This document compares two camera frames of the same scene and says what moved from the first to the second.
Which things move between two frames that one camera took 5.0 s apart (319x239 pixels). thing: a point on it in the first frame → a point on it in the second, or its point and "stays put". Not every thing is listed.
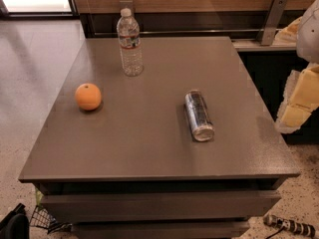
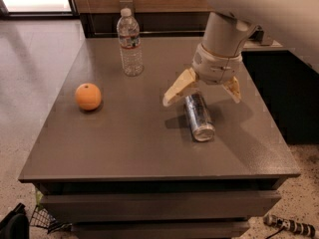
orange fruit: x=88 y=97 stays put
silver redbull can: x=199 y=118 stays put
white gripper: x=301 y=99 → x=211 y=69
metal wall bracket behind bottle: x=127 y=4 stays put
